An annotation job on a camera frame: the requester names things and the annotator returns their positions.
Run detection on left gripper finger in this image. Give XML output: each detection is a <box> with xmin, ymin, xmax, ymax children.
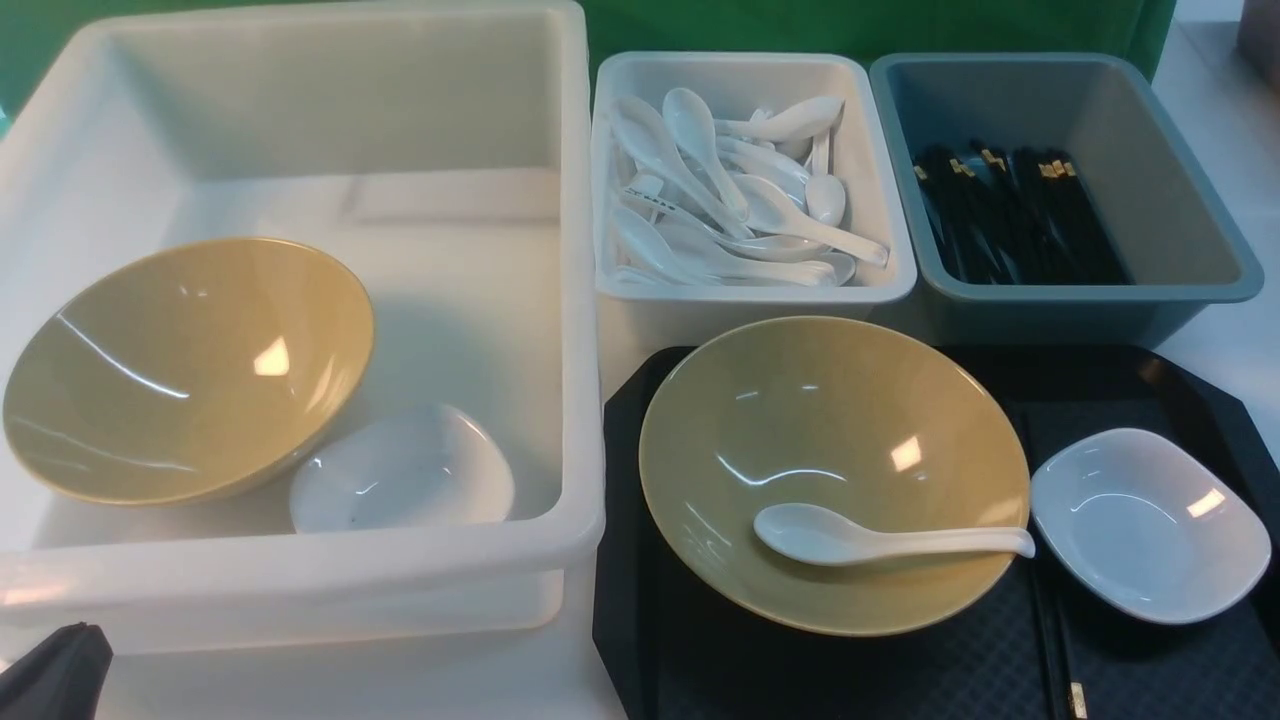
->
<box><xmin>1</xmin><ymin>623</ymin><xmax>114</xmax><ymax>719</ymax></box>

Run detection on black chopstick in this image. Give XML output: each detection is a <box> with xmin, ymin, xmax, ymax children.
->
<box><xmin>1032</xmin><ymin>565</ymin><xmax>1089</xmax><ymax>719</ymax></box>

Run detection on white side dish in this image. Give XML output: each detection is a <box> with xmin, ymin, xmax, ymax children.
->
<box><xmin>1030</xmin><ymin>427</ymin><xmax>1274</xmax><ymax>626</ymax></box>

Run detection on yellow noodle bowl in tub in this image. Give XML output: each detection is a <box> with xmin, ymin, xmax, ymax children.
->
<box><xmin>3</xmin><ymin>237</ymin><xmax>376</xmax><ymax>507</ymax></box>

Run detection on white dish in tub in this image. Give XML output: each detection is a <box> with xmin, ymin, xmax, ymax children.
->
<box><xmin>289</xmin><ymin>404</ymin><xmax>515</xmax><ymax>534</ymax></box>

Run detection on white spoon bin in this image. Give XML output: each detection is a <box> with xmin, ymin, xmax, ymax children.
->
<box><xmin>714</xmin><ymin>96</ymin><xmax>844</xmax><ymax>143</ymax></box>
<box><xmin>591</xmin><ymin>51</ymin><xmax>916</xmax><ymax>354</ymax></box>

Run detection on white spoon top bin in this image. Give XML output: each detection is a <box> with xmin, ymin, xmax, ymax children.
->
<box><xmin>714</xmin><ymin>96</ymin><xmax>844</xmax><ymax>143</ymax></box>

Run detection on black serving tray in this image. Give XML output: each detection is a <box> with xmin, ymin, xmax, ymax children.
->
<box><xmin>591</xmin><ymin>346</ymin><xmax>1279</xmax><ymax>719</ymax></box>

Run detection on bundle of black chopsticks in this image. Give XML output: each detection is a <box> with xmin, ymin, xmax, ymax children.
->
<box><xmin>911</xmin><ymin>138</ymin><xmax>1135</xmax><ymax>286</ymax></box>

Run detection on blue-grey chopstick bin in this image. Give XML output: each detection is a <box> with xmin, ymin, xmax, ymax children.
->
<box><xmin>870</xmin><ymin>53</ymin><xmax>1265</xmax><ymax>345</ymax></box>

